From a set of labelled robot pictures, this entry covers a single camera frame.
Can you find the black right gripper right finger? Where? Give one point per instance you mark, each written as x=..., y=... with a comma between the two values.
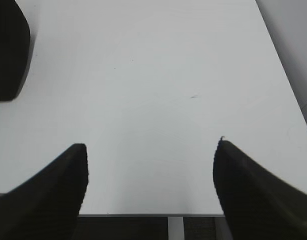
x=257, y=205

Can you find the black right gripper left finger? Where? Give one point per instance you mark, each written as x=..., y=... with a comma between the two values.
x=46, y=206

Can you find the black canvas tote bag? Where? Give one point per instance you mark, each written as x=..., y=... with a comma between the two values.
x=15, y=40

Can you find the white table leg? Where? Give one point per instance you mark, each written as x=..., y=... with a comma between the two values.
x=176, y=228

